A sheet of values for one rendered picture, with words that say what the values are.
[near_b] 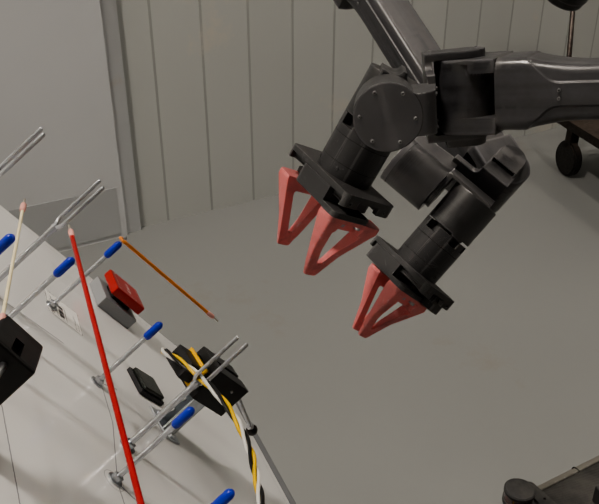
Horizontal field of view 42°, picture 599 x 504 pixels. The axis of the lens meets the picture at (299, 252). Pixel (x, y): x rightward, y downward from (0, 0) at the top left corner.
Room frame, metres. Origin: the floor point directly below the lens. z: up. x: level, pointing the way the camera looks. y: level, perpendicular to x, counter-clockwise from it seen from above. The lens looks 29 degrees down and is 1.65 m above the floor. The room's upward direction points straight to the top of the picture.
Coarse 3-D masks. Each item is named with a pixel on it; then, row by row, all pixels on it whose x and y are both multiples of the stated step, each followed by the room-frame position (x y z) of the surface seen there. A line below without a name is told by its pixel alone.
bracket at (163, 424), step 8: (184, 400) 0.66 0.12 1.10; (192, 400) 0.64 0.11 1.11; (152, 408) 0.65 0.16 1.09; (176, 408) 0.65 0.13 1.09; (184, 408) 0.63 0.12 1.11; (200, 408) 0.64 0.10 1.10; (168, 416) 0.65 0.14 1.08; (176, 416) 0.63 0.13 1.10; (192, 416) 0.64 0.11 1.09; (160, 424) 0.63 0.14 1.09; (168, 424) 0.63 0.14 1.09; (184, 424) 0.64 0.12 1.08; (176, 440) 0.62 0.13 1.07
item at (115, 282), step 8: (112, 272) 0.86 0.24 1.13; (112, 280) 0.84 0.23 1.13; (120, 280) 0.86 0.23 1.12; (112, 288) 0.83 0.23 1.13; (120, 288) 0.83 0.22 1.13; (128, 288) 0.86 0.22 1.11; (112, 296) 0.83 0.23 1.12; (120, 296) 0.83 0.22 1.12; (128, 296) 0.83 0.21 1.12; (136, 296) 0.85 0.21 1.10; (120, 304) 0.83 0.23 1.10; (128, 304) 0.83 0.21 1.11; (136, 304) 0.83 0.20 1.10; (136, 312) 0.83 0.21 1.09
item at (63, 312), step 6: (48, 294) 0.71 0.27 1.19; (48, 306) 0.68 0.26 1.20; (60, 306) 0.71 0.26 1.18; (66, 306) 0.73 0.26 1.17; (54, 312) 0.68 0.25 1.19; (60, 312) 0.70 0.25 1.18; (66, 312) 0.71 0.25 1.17; (72, 312) 0.72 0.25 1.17; (60, 318) 0.68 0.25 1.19; (66, 318) 0.69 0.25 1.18; (72, 318) 0.71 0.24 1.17; (78, 318) 0.72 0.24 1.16; (72, 324) 0.69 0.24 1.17; (78, 324) 0.70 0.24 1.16; (78, 330) 0.69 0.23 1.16
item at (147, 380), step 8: (128, 368) 0.70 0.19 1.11; (136, 368) 0.70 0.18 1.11; (136, 376) 0.69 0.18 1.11; (144, 376) 0.69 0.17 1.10; (136, 384) 0.67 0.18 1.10; (144, 384) 0.67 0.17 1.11; (152, 384) 0.69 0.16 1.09; (144, 392) 0.67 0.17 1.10; (152, 392) 0.67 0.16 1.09; (160, 392) 0.69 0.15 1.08; (152, 400) 0.67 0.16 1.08; (160, 400) 0.68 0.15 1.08
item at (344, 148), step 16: (336, 128) 0.70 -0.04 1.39; (352, 128) 0.68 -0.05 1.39; (336, 144) 0.69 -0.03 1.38; (352, 144) 0.68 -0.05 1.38; (304, 160) 0.70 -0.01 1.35; (320, 160) 0.69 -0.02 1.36; (336, 160) 0.68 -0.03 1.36; (352, 160) 0.67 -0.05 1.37; (368, 160) 0.67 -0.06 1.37; (384, 160) 0.69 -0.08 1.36; (336, 176) 0.67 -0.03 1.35; (352, 176) 0.67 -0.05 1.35; (368, 176) 0.68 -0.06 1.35; (336, 192) 0.66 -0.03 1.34; (352, 192) 0.65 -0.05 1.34; (368, 192) 0.68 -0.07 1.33; (352, 208) 0.64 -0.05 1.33; (384, 208) 0.66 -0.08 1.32
